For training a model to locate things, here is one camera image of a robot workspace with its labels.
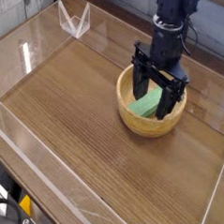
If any clear acrylic corner bracket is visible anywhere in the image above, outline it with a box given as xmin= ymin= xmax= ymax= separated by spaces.
xmin=57 ymin=1 xmax=91 ymax=38

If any clear acrylic front wall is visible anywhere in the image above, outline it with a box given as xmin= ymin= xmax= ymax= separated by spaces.
xmin=0 ymin=102 xmax=127 ymax=224

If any black cable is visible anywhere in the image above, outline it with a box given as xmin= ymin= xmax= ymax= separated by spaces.
xmin=0 ymin=197 xmax=22 ymax=224

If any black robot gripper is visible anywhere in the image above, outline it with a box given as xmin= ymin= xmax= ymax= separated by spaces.
xmin=132 ymin=15 xmax=189 ymax=121

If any green rectangular block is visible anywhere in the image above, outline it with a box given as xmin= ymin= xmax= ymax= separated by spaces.
xmin=128 ymin=87 xmax=162 ymax=118

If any brown wooden bowl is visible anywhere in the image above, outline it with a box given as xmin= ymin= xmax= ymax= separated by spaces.
xmin=116 ymin=65 xmax=187 ymax=138

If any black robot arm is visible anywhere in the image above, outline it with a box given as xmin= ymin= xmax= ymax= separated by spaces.
xmin=132 ymin=0 xmax=200 ymax=120

